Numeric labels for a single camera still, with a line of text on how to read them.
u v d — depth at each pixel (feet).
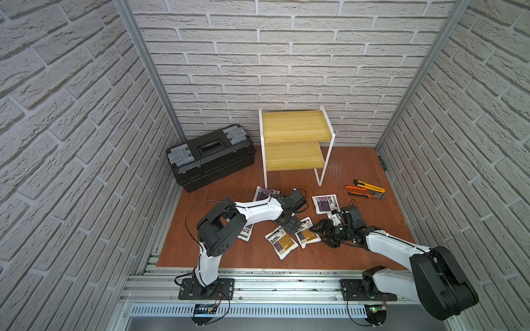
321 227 2.59
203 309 2.38
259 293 2.44
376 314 2.30
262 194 3.28
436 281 1.38
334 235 2.49
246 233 2.85
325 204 3.13
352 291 2.40
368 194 3.29
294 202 2.36
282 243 2.73
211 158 3.09
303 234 2.81
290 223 2.65
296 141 2.61
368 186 3.38
